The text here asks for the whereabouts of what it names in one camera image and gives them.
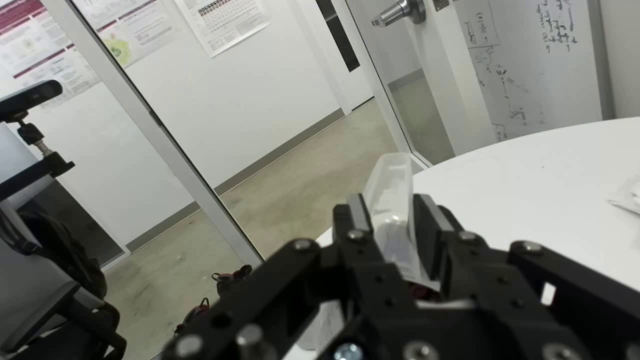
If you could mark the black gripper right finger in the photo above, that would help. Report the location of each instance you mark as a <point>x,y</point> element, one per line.
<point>452,256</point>

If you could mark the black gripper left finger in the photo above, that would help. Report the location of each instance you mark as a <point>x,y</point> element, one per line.
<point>368,282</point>

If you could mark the round white table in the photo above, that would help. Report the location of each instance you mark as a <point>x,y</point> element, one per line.
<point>572,189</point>

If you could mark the silver door handle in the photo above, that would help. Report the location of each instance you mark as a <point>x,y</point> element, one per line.
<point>399,10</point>

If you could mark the black camera on tripod arm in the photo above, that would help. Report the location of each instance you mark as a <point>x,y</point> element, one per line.
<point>15,111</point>

